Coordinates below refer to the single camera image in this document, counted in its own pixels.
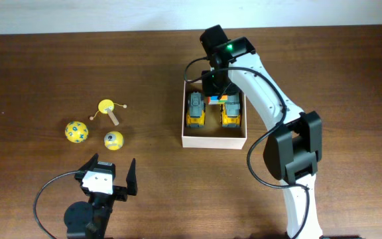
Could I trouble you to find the yellow wooden rattle drum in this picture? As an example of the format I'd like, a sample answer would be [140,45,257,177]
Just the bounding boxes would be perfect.
[89,99,127,126]

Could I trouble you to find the white cardboard box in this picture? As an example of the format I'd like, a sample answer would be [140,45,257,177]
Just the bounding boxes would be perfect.
[181,81,247,149]

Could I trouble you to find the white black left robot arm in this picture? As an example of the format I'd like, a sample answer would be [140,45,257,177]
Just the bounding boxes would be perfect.
[64,154,138,238]

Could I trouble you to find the yellow minion ball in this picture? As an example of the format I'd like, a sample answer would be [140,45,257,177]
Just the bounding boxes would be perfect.
[103,131,124,151]

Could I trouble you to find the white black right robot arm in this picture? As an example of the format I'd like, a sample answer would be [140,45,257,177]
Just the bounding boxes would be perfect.
[200,25,323,238]

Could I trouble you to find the yellow toy dump truck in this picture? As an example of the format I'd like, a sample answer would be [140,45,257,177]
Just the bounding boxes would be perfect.
[221,94,241,127]

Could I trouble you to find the multicoloured puzzle cube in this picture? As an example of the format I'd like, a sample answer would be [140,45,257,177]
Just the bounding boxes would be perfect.
[207,95,228,105]

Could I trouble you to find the yellow ball blue letters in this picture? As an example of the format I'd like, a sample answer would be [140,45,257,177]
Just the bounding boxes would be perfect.
[64,121,89,143]

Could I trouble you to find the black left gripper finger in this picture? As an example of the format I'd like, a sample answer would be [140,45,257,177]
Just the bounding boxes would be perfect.
[126,158,137,195]
[78,153,99,172]

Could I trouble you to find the yellow toy truck grey cab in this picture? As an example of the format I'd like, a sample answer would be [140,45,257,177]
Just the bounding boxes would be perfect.
[186,92,206,127]

